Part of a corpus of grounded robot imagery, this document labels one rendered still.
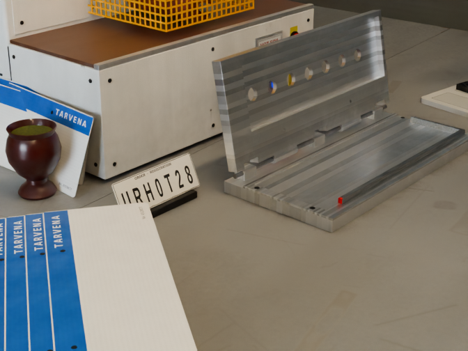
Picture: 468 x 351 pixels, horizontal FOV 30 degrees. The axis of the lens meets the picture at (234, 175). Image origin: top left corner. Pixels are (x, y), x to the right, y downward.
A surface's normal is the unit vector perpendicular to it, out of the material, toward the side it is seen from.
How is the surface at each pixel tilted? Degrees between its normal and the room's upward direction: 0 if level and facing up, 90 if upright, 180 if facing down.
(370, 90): 78
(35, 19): 90
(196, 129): 90
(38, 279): 0
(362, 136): 0
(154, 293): 0
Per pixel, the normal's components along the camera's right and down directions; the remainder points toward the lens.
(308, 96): 0.74, 0.08
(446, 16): -0.59, 0.33
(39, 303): 0.00, -0.91
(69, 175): -0.66, -0.06
